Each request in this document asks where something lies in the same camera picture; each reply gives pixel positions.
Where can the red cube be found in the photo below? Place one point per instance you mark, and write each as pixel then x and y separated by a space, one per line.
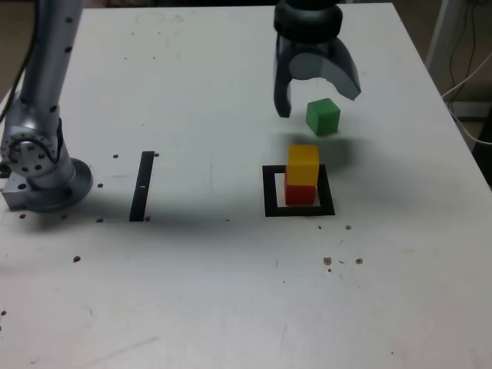
pixel 300 195

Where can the white furniture leg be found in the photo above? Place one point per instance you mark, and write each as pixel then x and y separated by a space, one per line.
pixel 438 34

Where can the yellow cube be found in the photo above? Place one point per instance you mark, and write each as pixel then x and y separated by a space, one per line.
pixel 303 169

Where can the black tape strip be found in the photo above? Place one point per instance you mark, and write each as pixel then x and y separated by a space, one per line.
pixel 141 184

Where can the black tape square outline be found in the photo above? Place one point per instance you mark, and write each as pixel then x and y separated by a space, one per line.
pixel 269 192

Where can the green cube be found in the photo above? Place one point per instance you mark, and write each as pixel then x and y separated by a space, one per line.
pixel 323 119

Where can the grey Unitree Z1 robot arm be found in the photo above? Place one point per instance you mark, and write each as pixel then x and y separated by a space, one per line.
pixel 46 173

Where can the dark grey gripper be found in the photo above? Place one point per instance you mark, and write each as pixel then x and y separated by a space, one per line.
pixel 311 45

